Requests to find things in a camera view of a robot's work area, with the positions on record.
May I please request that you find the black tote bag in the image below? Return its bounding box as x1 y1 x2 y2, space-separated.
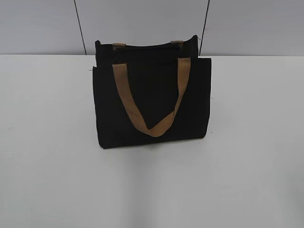
93 36 211 149

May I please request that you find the tan front bag handle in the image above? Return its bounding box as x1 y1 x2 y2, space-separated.
112 57 191 137

